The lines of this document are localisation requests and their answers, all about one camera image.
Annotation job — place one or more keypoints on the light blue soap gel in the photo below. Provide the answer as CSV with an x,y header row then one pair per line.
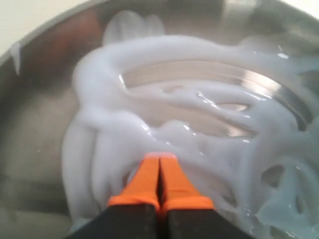
x,y
144,90

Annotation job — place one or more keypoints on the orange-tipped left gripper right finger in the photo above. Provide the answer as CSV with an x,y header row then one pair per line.
x,y
188,214

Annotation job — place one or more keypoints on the round steel plate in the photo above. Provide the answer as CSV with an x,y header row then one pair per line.
x,y
38,101

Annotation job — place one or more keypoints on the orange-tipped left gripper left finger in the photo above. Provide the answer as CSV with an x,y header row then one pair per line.
x,y
134,210

